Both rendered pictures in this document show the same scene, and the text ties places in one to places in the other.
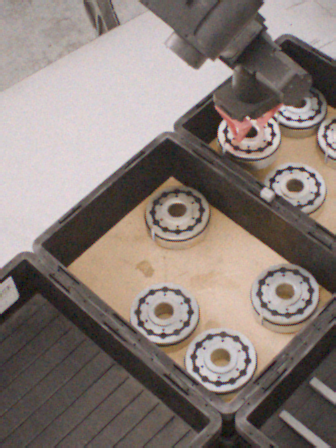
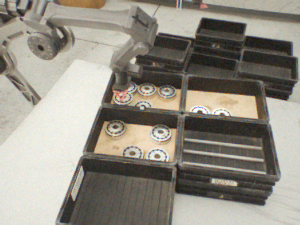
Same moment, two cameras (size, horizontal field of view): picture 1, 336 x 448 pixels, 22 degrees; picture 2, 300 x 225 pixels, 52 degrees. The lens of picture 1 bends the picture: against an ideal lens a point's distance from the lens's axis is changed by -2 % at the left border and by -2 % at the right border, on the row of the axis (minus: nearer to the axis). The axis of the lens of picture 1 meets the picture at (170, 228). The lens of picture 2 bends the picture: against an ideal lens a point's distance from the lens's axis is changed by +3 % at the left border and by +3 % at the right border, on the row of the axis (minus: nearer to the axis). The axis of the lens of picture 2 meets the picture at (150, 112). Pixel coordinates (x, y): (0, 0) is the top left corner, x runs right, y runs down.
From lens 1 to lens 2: 50 cm
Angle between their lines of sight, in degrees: 28
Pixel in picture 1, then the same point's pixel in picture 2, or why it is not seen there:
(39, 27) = not seen: outside the picture
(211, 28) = (151, 36)
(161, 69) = (70, 100)
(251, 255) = (142, 129)
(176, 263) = (123, 141)
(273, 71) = (133, 68)
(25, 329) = (90, 183)
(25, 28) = not seen: outside the picture
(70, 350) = (110, 181)
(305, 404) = (186, 157)
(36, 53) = not seen: outside the picture
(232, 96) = (118, 85)
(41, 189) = (55, 150)
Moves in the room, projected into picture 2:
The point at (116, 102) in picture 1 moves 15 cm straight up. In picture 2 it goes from (63, 115) to (57, 96)
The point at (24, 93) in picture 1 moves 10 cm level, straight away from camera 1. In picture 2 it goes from (25, 125) to (14, 118)
